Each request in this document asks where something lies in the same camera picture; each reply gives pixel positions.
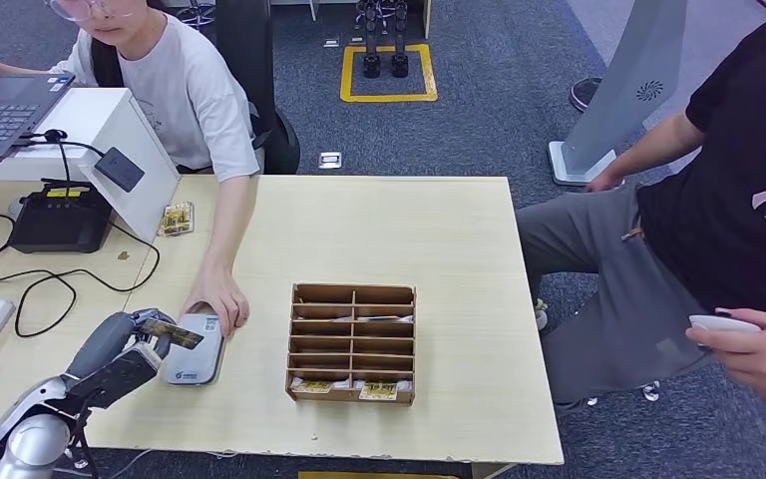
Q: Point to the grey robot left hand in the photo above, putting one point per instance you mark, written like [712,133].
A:
[112,370]

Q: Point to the laptop person's left hand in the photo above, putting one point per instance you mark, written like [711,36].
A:
[224,297]

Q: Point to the black-top person's right hand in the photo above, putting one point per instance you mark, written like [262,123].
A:
[606,181]

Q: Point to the white handheld device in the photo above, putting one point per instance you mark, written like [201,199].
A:
[720,324]

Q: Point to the dark green patterned ID card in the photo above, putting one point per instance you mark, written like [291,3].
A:
[181,337]

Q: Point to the grey card reader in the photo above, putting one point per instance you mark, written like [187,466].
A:
[194,363]

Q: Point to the stack of printed cards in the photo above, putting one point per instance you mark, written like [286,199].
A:
[177,219]

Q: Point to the brown wooden card organizer box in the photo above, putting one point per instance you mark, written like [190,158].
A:
[353,344]

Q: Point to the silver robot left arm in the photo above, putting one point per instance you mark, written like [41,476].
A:
[26,443]

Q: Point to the person in black top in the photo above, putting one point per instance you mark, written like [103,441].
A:
[720,218]

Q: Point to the white card in organizer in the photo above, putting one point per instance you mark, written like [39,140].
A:
[383,319]

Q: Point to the person at laptop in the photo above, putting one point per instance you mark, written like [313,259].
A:
[178,86]

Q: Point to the dark grey laptop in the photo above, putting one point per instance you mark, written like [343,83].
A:
[0,112]

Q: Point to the black shoe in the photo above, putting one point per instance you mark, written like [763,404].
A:
[584,92]

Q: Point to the grey kiosk stand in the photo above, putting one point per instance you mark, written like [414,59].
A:
[627,86]

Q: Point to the white laptop stand box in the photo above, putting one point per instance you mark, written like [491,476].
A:
[92,112]

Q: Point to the black device with yellow label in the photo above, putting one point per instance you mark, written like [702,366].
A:
[59,225]

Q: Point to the silver floor socket plate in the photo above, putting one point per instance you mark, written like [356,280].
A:
[330,159]

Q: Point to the yellow floor tape square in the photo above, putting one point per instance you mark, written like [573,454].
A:
[389,97]

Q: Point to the black robot leg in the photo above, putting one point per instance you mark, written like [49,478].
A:
[399,65]
[371,66]

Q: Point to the black office chair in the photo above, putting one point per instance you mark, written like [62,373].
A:
[244,40]

